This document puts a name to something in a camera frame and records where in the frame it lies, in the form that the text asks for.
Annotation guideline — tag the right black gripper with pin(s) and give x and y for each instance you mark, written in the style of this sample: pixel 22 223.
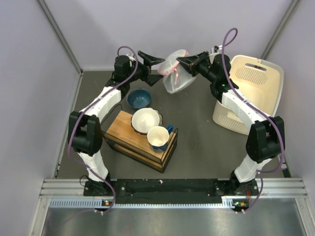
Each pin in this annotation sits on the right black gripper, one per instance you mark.
pixel 192 64

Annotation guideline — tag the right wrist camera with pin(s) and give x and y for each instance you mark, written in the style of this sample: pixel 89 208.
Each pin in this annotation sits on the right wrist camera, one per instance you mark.
pixel 216 50

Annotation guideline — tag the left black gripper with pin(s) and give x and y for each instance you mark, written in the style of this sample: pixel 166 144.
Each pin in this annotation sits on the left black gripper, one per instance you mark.
pixel 149 61

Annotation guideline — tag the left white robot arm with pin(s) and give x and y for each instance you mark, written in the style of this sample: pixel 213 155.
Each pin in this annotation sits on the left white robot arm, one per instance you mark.
pixel 85 136

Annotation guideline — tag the white scalloped bowl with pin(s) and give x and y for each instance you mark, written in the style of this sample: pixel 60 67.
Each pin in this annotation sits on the white scalloped bowl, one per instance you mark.
pixel 143 120

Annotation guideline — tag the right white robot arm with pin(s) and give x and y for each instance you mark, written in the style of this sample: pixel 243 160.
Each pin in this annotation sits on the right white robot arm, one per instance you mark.
pixel 266 138

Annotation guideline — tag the white mesh laundry bag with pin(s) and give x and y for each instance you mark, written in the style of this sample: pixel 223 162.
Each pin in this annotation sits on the white mesh laundry bag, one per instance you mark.
pixel 175 78

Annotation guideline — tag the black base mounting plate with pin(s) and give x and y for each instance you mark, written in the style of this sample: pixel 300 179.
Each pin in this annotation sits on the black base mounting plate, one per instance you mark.
pixel 177 191

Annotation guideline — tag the white and blue cup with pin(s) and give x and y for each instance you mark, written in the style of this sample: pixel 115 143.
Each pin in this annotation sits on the white and blue cup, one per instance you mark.
pixel 158 137

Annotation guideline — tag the blue ceramic bowl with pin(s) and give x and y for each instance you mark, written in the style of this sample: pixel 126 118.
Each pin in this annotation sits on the blue ceramic bowl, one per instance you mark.
pixel 139 98

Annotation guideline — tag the wooden wire-frame shelf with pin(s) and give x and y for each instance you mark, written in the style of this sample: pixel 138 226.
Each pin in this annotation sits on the wooden wire-frame shelf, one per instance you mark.
pixel 121 137

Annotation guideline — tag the cream plastic laundry basket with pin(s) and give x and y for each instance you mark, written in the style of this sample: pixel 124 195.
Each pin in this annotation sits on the cream plastic laundry basket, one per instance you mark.
pixel 260 81

